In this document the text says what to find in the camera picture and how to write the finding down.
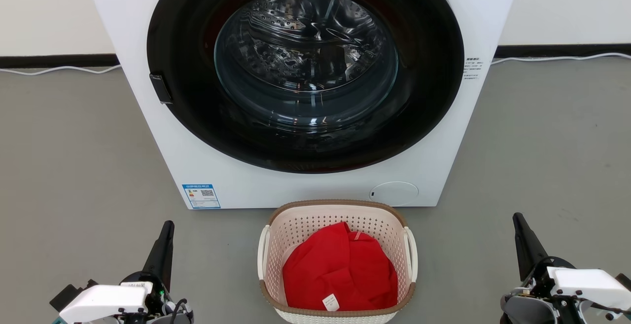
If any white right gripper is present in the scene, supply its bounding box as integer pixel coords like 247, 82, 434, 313
512, 212, 631, 311

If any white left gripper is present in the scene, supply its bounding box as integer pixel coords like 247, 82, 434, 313
58, 220, 176, 324

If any beige perforated plastic laundry basket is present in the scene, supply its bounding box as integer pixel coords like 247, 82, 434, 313
257, 199, 419, 324

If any blue energy label sticker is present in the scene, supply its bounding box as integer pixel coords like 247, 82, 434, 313
181, 183, 221, 210

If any black round glass washer door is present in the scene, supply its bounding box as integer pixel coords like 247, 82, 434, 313
146, 0, 465, 175

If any round white filter cover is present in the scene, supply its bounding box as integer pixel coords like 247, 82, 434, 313
368, 181, 420, 207

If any red garment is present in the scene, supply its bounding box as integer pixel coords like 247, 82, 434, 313
281, 221, 399, 313

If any small white text sticker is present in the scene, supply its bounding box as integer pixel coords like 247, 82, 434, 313
463, 56, 485, 82

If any white front-load washing machine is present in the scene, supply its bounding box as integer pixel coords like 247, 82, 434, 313
80, 0, 525, 210

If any thin black left gripper cable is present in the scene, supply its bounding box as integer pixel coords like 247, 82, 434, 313
169, 297, 192, 319

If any white floor cable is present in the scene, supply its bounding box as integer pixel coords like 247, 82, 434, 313
490, 51, 631, 66
0, 64, 122, 76

